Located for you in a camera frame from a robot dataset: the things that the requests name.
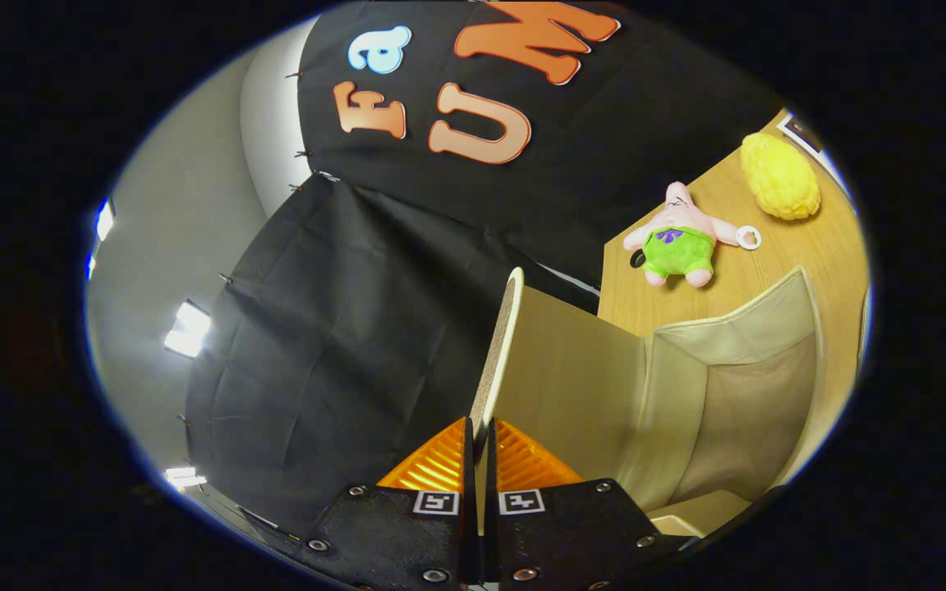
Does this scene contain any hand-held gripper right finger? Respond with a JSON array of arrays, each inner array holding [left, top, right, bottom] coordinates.
[[484, 418, 692, 589]]

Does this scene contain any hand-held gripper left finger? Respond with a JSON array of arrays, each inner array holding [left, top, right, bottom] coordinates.
[[296, 416, 479, 589]]

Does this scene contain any beige fabric storage box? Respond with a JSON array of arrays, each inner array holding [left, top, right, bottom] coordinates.
[[468, 264, 827, 539]]

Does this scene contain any pink starfish plush toy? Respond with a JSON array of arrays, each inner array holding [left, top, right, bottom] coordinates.
[[622, 181, 763, 289]]

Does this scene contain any yellow fluffy plush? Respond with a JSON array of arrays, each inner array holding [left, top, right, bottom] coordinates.
[[739, 131, 822, 222]]

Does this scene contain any white book with portrait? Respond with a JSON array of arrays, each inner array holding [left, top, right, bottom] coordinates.
[[775, 110, 856, 208]]

